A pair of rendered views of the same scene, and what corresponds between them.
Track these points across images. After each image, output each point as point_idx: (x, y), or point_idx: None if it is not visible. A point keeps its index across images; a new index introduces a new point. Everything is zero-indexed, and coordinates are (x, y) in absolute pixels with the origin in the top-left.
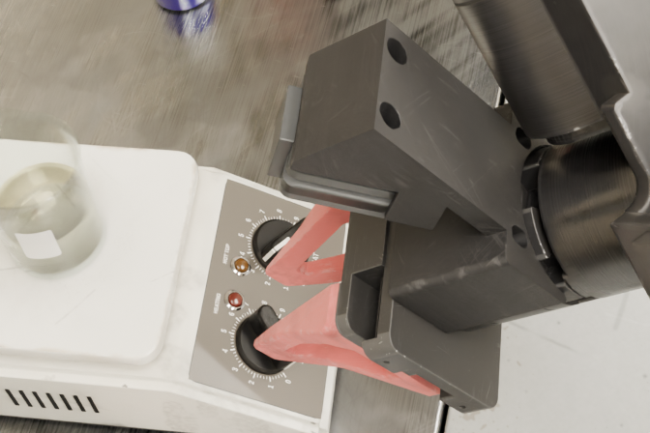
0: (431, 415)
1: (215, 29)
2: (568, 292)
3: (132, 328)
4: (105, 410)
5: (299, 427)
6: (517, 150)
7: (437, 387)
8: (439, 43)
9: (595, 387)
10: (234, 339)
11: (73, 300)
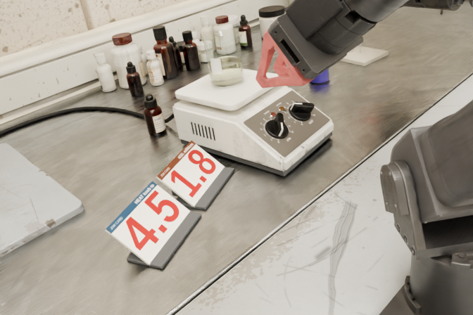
0: (331, 181)
1: (323, 88)
2: (344, 5)
3: (232, 100)
4: (217, 138)
5: (275, 157)
6: None
7: (303, 79)
8: (402, 101)
9: None
10: (266, 123)
11: (220, 93)
